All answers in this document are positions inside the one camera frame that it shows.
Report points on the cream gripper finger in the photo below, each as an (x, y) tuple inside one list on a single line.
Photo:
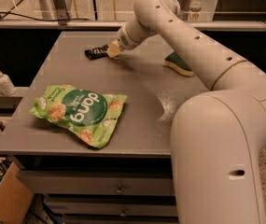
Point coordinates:
[(114, 49)]

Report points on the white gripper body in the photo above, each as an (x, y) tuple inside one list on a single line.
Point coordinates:
[(124, 42)]

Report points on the black rxbar chocolate wrapper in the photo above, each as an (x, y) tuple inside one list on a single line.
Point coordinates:
[(96, 53)]

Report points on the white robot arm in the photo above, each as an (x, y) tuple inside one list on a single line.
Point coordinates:
[(216, 136)]

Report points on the green and yellow sponge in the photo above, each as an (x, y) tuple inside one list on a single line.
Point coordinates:
[(176, 63)]

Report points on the green dang chips bag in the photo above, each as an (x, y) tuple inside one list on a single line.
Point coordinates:
[(89, 115)]

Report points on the grey metal railing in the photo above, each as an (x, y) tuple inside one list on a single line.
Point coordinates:
[(209, 15)]

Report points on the white pump dispenser bottle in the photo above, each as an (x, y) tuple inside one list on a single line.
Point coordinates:
[(6, 85)]

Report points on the grey drawer cabinet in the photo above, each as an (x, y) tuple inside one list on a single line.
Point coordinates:
[(140, 141)]

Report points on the top grey drawer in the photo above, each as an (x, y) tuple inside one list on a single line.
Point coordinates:
[(97, 183)]

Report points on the grey drawer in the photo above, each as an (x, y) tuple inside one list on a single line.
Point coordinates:
[(129, 206), (97, 183)]

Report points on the middle grey drawer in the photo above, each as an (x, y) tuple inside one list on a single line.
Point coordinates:
[(129, 206)]

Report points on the cardboard box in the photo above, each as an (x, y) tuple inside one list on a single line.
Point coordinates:
[(15, 198)]

